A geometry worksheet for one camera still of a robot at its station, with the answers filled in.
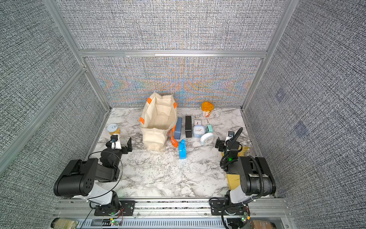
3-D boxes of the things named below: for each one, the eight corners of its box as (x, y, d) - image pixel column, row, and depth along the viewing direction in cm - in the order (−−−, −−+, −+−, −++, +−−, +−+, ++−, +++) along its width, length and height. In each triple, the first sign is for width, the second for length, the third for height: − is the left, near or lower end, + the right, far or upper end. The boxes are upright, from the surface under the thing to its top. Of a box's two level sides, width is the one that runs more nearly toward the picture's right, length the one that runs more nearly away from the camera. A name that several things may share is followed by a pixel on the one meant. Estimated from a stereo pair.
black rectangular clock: (185, 138, 102) (185, 130, 95) (185, 123, 111) (185, 115, 104) (191, 138, 102) (192, 130, 95) (190, 123, 111) (191, 115, 104)
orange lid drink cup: (202, 117, 113) (203, 110, 107) (201, 108, 120) (202, 101, 113) (212, 117, 113) (214, 110, 107) (211, 108, 120) (212, 101, 113)
